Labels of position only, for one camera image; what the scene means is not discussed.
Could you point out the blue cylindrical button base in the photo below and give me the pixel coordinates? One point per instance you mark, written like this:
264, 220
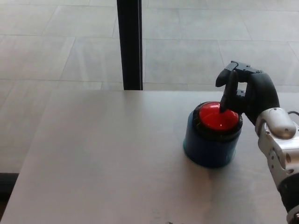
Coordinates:
205, 151

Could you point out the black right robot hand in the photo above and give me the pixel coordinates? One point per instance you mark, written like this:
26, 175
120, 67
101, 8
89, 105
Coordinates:
259, 93

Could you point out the black vertical post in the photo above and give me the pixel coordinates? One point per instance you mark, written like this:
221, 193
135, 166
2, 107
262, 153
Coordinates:
130, 44

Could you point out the red dome push button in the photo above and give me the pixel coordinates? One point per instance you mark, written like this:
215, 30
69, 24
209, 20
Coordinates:
213, 119

